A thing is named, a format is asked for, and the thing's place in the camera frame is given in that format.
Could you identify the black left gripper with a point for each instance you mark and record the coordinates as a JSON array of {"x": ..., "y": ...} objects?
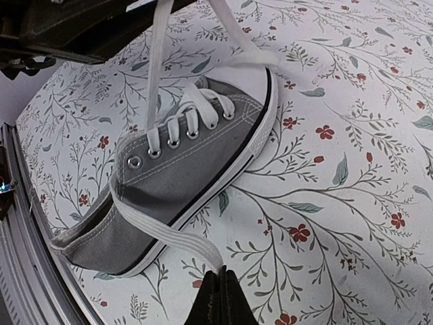
[{"x": 35, "y": 34}]

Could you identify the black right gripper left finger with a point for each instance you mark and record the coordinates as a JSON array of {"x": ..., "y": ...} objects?
[{"x": 206, "y": 307}]

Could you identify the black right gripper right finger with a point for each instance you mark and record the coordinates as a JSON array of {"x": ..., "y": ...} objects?
[{"x": 234, "y": 307}]

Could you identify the grey canvas sneaker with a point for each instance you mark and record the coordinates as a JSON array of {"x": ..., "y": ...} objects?
[{"x": 102, "y": 241}]

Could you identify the white shoelace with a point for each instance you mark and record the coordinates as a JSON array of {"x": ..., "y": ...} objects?
[{"x": 159, "y": 67}]

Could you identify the aluminium front rail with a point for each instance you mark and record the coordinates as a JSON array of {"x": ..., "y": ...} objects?
[{"x": 37, "y": 287}]

